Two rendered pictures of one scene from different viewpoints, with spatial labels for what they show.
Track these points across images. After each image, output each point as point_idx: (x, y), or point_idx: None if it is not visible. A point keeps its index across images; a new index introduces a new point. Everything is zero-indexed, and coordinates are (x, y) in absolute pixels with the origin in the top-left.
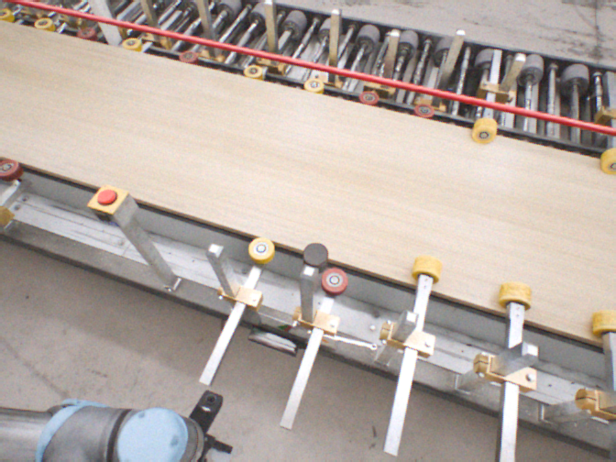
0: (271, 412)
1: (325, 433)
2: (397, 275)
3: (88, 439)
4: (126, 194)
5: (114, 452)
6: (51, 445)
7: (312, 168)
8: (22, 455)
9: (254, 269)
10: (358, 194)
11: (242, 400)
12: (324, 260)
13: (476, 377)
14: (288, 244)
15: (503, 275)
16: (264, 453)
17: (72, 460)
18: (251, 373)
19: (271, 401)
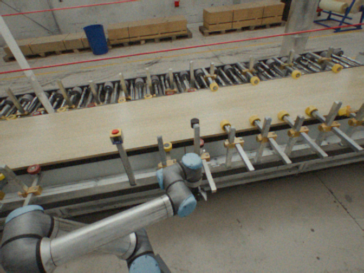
0: (193, 239)
1: (220, 233)
2: (217, 132)
3: (174, 168)
4: (121, 129)
5: (183, 167)
6: (163, 174)
7: (166, 117)
8: (124, 245)
9: (167, 155)
10: (188, 118)
11: (177, 242)
12: (198, 121)
13: (259, 146)
14: (175, 140)
15: (247, 118)
16: (200, 257)
17: (173, 174)
18: (174, 229)
19: (190, 235)
